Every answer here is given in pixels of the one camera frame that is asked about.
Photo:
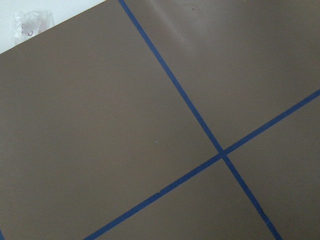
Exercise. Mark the clear plastic bag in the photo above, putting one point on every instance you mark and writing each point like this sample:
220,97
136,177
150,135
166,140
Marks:
26,25

